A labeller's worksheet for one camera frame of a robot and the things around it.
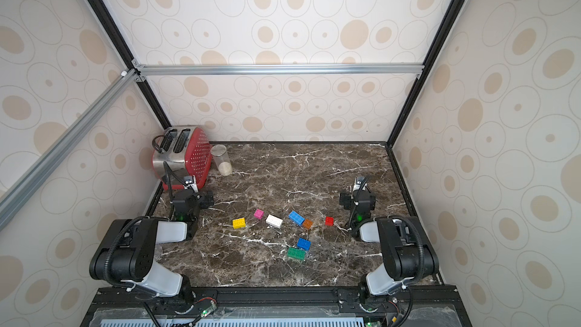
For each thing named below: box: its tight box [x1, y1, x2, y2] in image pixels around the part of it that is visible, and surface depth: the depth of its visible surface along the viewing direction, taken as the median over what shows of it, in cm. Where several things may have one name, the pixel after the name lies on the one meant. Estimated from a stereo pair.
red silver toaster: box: [151, 126, 212, 191], surface depth 96 cm
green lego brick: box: [287, 246, 307, 262], surface depth 85 cm
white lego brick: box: [265, 214, 283, 229], surface depth 94 cm
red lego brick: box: [324, 215, 336, 227], surface depth 94 cm
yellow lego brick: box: [232, 217, 246, 230], surface depth 91 cm
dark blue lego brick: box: [296, 237, 312, 251], surface depth 87 cm
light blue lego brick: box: [288, 210, 305, 227], surface depth 94 cm
